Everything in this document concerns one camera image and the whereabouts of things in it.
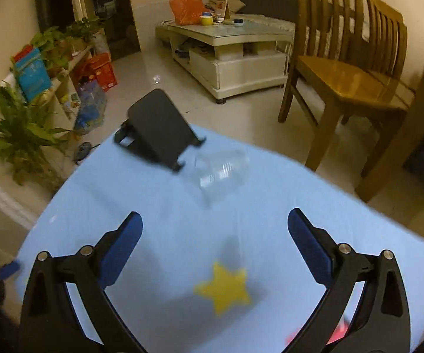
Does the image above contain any clear plastic container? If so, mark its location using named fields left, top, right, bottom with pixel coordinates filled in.
left=194, top=150, right=251, bottom=207

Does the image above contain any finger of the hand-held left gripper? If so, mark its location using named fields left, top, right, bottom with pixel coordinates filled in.
left=0, top=260, right=21, bottom=280

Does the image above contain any red cardboard box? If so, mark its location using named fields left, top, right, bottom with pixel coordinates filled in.
left=87, top=52, right=119, bottom=91

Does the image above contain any white coffee table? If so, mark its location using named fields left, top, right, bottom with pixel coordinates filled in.
left=155, top=13, right=295, bottom=104

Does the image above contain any sofa with patterned cover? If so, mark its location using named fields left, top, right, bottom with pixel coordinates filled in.
left=234, top=11, right=308, bottom=35

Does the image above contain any green long leaf plant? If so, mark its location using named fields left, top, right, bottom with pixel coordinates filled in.
left=0, top=83, right=73, bottom=186

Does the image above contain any blue cardboard box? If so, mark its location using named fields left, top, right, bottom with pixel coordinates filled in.
left=13, top=47, right=52, bottom=103

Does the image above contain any orange plastic bag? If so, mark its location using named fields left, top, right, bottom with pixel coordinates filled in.
left=169, top=0, right=207, bottom=26

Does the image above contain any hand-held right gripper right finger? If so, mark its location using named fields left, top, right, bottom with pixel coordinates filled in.
left=283, top=208, right=411, bottom=353

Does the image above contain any printed paper carton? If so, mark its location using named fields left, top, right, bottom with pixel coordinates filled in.
left=212, top=0, right=232, bottom=21

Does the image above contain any black charger with cable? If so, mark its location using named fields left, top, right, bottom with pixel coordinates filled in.
left=73, top=141, right=100, bottom=162

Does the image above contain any wooden slat back chair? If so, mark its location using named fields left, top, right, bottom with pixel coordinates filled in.
left=278, top=0, right=416, bottom=171
left=363, top=0, right=418, bottom=96

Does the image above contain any dark grey sofa cushion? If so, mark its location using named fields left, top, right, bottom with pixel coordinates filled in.
left=236, top=0, right=300, bottom=23

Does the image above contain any pothos plant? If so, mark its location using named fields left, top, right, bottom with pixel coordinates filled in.
left=31, top=16, right=104, bottom=78

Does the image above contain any blue plastic package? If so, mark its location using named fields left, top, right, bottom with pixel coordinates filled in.
left=74, top=81, right=107, bottom=135

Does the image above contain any blue cartoon print tablecloth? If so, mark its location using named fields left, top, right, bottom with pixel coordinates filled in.
left=15, top=123, right=424, bottom=353

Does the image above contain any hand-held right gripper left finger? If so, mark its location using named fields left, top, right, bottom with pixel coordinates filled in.
left=19, top=211, right=144, bottom=353

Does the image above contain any black phone stand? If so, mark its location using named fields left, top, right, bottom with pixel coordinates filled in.
left=114, top=89, right=207, bottom=173

